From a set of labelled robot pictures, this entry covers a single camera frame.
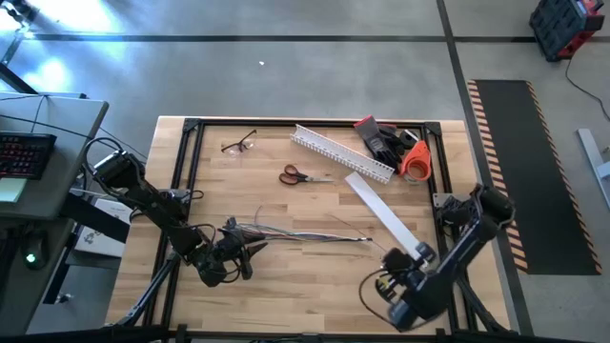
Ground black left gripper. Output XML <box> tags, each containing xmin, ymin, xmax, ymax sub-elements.
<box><xmin>209</xmin><ymin>217</ymin><xmax>270</xmax><ymax>281</ymax></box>

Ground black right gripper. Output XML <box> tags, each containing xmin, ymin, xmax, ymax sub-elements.
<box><xmin>376</xmin><ymin>241</ymin><xmax>437</xmax><ymax>306</ymax></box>

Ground white duct cover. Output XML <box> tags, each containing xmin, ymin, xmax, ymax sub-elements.
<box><xmin>343</xmin><ymin>171</ymin><xmax>428</xmax><ymax>261</ymax></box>

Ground multicoloured wire bundle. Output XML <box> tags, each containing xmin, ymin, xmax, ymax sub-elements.
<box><xmin>235</xmin><ymin>204</ymin><xmax>374</xmax><ymax>244</ymax></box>

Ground orange black handled scissors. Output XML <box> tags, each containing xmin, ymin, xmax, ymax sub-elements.
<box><xmin>278</xmin><ymin>164</ymin><xmax>335</xmax><ymax>187</ymax></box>

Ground white slotted cable duct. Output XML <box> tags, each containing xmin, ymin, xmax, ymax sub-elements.
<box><xmin>289</xmin><ymin>124</ymin><xmax>396</xmax><ymax>185</ymax></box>

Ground clear safety glasses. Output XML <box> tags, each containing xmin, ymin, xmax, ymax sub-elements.
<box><xmin>220</xmin><ymin>129</ymin><xmax>258</xmax><ymax>158</ymax></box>

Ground black work glove red cuff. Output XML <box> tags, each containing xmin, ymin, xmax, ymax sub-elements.
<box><xmin>378</xmin><ymin>123</ymin><xmax>420</xmax><ymax>156</ymax></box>

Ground black grey work glove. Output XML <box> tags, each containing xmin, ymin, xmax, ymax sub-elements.
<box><xmin>353</xmin><ymin>114</ymin><xmax>405</xmax><ymax>172</ymax></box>

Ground black striped-edge floor mat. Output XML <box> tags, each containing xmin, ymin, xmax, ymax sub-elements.
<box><xmin>466</xmin><ymin>79</ymin><xmax>602</xmax><ymax>276</ymax></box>

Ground white cardboard box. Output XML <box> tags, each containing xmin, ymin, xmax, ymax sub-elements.
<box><xmin>73</xmin><ymin>197</ymin><xmax>132</xmax><ymax>258</ymax></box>

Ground grey desk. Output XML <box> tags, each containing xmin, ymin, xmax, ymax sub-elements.
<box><xmin>0</xmin><ymin>92</ymin><xmax>110</xmax><ymax>337</ymax></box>

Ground grey metal beam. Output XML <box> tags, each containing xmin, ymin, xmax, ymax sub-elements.
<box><xmin>577</xmin><ymin>128</ymin><xmax>610</xmax><ymax>211</ymax></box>

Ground black computer mouse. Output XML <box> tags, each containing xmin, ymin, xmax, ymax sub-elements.
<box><xmin>21</xmin><ymin>231</ymin><xmax>49</xmax><ymax>271</ymax></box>

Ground black backlit keyboard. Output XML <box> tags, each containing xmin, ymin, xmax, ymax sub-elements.
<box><xmin>0</xmin><ymin>131</ymin><xmax>57</xmax><ymax>181</ymax></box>

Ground green sticky note pad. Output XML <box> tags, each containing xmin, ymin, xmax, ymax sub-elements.
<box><xmin>0</xmin><ymin>177</ymin><xmax>29</xmax><ymax>204</ymax></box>

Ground black red tool case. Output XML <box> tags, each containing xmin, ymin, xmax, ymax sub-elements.
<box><xmin>528</xmin><ymin>0</ymin><xmax>606</xmax><ymax>62</ymax></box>

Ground black aluminium table frame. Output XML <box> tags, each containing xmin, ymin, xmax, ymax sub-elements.
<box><xmin>104</xmin><ymin>116</ymin><xmax>514</xmax><ymax>343</ymax></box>

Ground black floor cable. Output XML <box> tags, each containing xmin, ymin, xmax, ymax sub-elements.
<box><xmin>565</xmin><ymin>50</ymin><xmax>610</xmax><ymax>120</ymax></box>

